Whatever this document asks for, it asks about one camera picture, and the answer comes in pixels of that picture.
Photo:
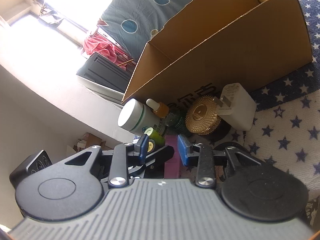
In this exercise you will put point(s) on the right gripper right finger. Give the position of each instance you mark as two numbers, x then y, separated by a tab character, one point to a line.
247	185

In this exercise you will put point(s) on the white supplement bottle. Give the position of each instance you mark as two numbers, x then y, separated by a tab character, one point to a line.
137	117

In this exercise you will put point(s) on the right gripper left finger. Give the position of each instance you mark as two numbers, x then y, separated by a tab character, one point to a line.
71	188

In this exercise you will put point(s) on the black folded panel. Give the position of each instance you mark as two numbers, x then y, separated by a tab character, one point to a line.
102	71

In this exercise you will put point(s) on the brown cardboard box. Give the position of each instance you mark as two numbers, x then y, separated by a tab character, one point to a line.
212	43

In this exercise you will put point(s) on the green dropper bottle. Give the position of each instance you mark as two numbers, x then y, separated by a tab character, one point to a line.
171	117

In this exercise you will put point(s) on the green black tube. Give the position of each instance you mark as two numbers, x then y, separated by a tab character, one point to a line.
156	141

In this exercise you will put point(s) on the red hanging cloth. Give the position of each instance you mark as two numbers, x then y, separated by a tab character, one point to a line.
99	44

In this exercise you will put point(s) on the blue hanging bedsheet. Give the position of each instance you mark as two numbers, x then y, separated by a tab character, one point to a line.
132	23

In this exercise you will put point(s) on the star pattern table cloth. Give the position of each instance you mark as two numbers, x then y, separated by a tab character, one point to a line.
285	131

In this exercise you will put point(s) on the black tape roll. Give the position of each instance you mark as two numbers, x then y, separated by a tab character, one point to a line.
224	145

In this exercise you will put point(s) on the gold lid dark jar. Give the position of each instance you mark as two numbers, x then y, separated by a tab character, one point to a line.
202	119

